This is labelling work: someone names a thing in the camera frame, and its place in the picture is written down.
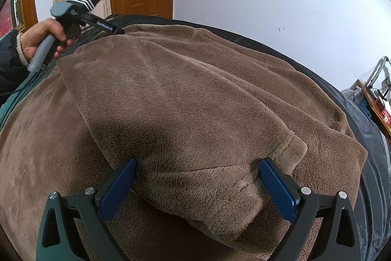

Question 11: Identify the brown fleece garment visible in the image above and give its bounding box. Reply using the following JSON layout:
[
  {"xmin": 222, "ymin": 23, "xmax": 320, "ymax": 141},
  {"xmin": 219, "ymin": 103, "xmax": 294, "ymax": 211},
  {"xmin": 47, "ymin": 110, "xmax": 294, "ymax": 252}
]
[{"xmin": 0, "ymin": 23, "xmax": 369, "ymax": 261}]

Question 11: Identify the white plastic bag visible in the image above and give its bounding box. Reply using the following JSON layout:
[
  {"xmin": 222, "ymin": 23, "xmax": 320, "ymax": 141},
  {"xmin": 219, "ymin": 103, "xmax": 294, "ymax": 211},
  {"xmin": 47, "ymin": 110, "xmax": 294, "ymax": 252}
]
[{"xmin": 342, "ymin": 88, "xmax": 363, "ymax": 106}]

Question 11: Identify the black cable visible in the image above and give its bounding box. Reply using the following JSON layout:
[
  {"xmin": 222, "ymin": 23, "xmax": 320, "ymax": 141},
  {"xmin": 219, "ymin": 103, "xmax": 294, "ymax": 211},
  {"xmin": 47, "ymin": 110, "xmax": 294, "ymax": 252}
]
[{"xmin": 0, "ymin": 65, "xmax": 47, "ymax": 97}]

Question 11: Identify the person's left forearm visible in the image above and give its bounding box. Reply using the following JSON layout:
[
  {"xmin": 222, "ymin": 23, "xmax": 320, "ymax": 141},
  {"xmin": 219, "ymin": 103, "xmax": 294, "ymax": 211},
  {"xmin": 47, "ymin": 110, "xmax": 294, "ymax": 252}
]
[{"xmin": 0, "ymin": 29, "xmax": 30, "ymax": 105}]

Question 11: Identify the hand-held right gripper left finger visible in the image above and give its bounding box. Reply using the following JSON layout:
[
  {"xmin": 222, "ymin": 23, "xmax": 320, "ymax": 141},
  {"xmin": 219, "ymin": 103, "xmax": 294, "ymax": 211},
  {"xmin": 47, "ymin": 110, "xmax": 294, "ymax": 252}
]
[{"xmin": 36, "ymin": 158, "xmax": 137, "ymax": 261}]

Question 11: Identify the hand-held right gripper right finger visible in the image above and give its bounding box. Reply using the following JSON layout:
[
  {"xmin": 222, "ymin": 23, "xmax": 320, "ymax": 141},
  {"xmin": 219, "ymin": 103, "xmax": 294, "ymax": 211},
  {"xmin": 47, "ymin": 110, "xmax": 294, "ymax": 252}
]
[{"xmin": 259, "ymin": 157, "xmax": 361, "ymax": 261}]

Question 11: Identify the wooden window frame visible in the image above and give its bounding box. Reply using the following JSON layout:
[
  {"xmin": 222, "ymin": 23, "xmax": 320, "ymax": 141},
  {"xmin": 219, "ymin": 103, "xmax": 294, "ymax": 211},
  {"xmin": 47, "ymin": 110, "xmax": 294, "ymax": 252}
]
[{"xmin": 12, "ymin": 0, "xmax": 39, "ymax": 33}]

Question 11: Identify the black bed cover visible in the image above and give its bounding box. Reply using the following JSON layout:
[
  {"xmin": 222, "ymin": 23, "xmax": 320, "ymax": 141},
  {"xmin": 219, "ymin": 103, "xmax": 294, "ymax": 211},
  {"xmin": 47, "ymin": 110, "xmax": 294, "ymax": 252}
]
[{"xmin": 105, "ymin": 14, "xmax": 391, "ymax": 261}]

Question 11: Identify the person's left hand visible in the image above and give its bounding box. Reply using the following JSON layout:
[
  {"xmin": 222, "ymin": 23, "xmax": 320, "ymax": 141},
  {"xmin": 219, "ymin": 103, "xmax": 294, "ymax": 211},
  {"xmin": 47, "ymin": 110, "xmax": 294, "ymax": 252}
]
[{"xmin": 23, "ymin": 18, "xmax": 76, "ymax": 62}]

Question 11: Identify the wooden sideboard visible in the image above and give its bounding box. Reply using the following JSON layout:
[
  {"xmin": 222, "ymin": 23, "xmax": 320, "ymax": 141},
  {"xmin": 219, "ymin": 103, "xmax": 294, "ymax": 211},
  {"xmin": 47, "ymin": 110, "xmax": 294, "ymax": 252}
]
[{"xmin": 354, "ymin": 79, "xmax": 391, "ymax": 137}]

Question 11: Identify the desk lamp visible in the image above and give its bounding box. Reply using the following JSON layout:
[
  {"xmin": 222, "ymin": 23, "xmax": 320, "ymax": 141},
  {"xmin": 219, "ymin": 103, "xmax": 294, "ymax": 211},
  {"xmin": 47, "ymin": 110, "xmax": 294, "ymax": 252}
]
[{"xmin": 368, "ymin": 56, "xmax": 391, "ymax": 91}]

